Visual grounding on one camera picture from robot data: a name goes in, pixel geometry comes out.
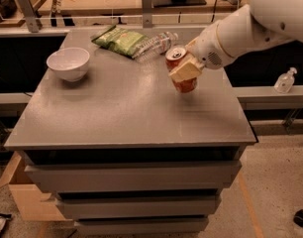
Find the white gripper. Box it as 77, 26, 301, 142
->
168, 22, 236, 82

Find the red coke can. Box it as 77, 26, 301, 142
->
165, 45, 197, 93

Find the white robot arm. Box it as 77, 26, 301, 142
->
169, 0, 303, 82

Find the clear plastic water bottle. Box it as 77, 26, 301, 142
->
133, 32, 178, 62

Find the green chip bag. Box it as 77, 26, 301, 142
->
90, 25, 149, 58

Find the clear hand sanitizer bottle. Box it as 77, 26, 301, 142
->
274, 67, 297, 93

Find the grey drawer cabinet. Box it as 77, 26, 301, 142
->
6, 29, 254, 235

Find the white ceramic bowl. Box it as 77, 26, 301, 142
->
47, 48, 90, 82

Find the black caster wheel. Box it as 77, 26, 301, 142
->
293, 209, 303, 228

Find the cardboard box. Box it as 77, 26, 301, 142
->
0, 152, 66, 221

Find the middle metal rail bracket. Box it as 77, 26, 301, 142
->
142, 0, 152, 28

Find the metal rail bracket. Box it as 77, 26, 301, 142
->
142, 0, 152, 28
17, 0, 41, 33

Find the left metal rail bracket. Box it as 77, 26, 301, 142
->
17, 0, 41, 33

